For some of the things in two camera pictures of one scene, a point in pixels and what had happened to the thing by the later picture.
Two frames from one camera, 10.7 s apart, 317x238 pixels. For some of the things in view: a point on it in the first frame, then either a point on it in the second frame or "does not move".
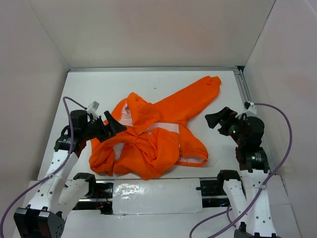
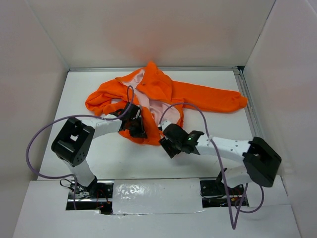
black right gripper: x=228 y=114 -> x=166 y=143
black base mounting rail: x=101 y=199 does not move
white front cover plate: x=159 y=196 does not move
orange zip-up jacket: x=153 y=143 -> x=148 y=97
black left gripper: x=114 y=127 -> x=140 y=132
